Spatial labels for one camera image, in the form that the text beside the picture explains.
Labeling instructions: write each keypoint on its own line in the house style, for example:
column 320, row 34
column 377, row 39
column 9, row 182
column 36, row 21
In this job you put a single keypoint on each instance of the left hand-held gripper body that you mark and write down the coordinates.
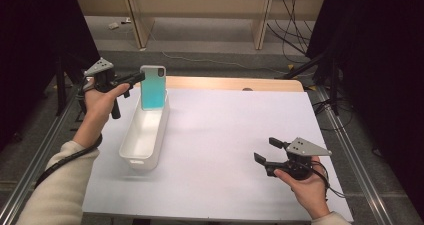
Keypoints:
column 103, row 80

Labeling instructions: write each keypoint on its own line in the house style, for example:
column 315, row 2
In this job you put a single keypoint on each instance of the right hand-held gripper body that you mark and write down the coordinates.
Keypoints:
column 301, row 148

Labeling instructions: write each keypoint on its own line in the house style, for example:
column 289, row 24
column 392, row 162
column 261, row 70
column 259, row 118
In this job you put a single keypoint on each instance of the blue phone case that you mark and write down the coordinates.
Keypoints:
column 153, row 88

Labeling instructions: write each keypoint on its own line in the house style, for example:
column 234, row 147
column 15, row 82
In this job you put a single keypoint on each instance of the white plastic bin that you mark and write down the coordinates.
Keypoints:
column 143, row 141

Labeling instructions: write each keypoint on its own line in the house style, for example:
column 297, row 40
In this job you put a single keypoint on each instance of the person's left hand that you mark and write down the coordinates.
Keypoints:
column 98, row 108

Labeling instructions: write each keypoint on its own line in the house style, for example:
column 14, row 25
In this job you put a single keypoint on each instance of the person's right hand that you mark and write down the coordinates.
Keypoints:
column 311, row 191

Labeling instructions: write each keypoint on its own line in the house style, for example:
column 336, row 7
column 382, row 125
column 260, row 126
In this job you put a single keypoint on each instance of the white table sheet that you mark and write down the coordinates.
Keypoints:
column 216, row 151

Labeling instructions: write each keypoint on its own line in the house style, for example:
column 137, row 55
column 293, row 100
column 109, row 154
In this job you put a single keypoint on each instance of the white power adapter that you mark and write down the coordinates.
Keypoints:
column 113, row 25

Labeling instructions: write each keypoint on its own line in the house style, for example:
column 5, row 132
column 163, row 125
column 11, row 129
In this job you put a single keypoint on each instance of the small white plug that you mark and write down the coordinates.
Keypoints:
column 126, row 20

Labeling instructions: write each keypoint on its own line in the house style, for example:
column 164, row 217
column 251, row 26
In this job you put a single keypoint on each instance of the black curtain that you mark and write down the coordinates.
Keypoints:
column 26, row 51
column 383, row 68

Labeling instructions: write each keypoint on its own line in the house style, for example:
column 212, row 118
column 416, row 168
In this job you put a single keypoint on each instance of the wooden desk frame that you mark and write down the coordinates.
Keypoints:
column 200, row 1

